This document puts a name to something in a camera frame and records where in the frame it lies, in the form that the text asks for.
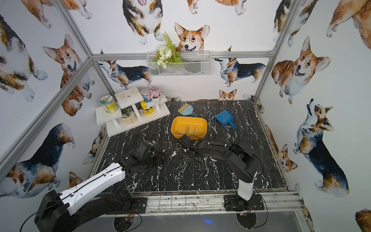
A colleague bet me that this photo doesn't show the blue plastic scoop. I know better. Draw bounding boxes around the blue plastic scoop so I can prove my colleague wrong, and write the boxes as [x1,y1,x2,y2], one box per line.
[214,110,237,129]

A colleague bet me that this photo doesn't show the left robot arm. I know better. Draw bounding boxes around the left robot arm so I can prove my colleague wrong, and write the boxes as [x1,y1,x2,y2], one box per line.
[32,140,165,232]

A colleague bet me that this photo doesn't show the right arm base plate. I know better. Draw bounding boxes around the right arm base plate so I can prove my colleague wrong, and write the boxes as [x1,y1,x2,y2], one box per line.
[223,193,265,212]

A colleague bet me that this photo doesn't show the white wire wall basket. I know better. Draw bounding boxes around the white wire wall basket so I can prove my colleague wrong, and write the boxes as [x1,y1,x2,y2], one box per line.
[146,51,212,77]

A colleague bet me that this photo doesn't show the white tiered shelf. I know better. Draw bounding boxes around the white tiered shelf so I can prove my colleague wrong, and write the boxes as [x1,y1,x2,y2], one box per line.
[96,87,170,137]

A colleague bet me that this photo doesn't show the green white artificial plant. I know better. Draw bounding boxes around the green white artificial plant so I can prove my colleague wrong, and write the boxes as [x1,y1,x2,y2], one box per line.
[153,32,184,69]

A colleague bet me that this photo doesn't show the yellow plastic storage box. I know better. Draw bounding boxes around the yellow plastic storage box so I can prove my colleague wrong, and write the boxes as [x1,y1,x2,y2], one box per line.
[171,117,207,140]

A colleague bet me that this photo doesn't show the light blue hand brush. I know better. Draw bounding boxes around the light blue hand brush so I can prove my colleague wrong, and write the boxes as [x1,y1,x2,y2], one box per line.
[178,103,197,117]

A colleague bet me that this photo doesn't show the green lidded glass jar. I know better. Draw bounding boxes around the green lidded glass jar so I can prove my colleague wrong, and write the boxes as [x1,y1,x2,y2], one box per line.
[100,95,118,113]

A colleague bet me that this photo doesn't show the small plant in woven pot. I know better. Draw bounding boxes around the small plant in woven pot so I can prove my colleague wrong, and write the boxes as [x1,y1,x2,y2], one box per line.
[121,106,137,125]

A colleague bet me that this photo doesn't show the pink flowers in white pot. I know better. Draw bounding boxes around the pink flowers in white pot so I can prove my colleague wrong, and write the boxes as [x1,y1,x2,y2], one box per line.
[146,86,163,104]

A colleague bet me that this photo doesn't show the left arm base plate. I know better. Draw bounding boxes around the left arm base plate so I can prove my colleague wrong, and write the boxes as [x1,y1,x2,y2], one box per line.
[106,197,148,215]

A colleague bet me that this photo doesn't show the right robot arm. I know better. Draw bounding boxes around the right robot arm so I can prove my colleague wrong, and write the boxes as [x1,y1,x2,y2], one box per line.
[178,134,265,202]

